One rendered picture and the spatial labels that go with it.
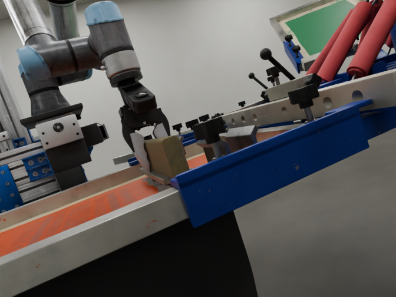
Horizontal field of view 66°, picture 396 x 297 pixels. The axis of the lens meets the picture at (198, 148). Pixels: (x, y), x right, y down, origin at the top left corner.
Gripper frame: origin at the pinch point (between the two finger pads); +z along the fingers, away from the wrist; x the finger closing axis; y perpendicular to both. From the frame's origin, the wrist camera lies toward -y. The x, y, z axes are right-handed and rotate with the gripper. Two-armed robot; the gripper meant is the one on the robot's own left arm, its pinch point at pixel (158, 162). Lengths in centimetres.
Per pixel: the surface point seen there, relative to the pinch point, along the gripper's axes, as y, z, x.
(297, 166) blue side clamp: -29.1, 4.9, -13.2
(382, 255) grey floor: 66, 99, -112
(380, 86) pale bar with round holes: -30.8, -1.5, -29.9
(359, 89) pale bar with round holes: -27.1, -1.9, -30.0
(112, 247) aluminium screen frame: -28.0, 5.0, 13.3
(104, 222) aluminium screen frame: -28.1, 1.8, 13.1
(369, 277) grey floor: 58, 99, -92
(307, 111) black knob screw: -27.2, -1.6, -19.1
